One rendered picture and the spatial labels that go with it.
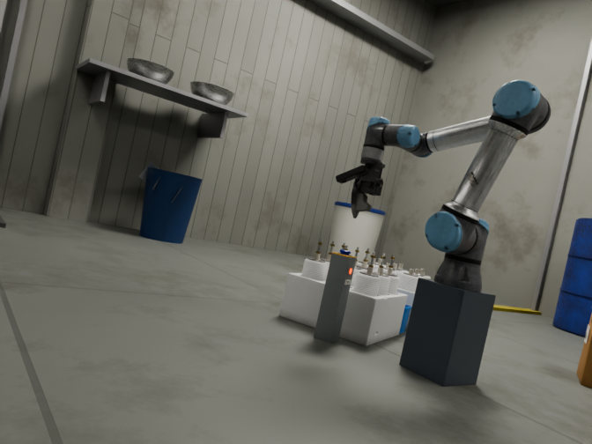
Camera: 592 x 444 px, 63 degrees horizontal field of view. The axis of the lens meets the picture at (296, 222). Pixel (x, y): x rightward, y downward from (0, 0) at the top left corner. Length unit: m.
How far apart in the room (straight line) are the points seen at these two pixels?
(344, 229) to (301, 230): 0.80
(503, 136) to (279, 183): 3.73
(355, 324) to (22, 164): 3.05
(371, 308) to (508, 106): 0.83
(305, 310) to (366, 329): 0.26
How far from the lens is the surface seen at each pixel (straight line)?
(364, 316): 1.84
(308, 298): 1.93
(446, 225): 1.50
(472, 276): 1.64
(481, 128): 1.71
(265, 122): 4.94
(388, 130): 1.71
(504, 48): 5.93
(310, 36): 5.35
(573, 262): 4.21
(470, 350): 1.68
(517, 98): 1.52
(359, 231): 4.59
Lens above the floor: 0.42
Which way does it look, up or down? 1 degrees down
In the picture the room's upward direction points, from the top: 12 degrees clockwise
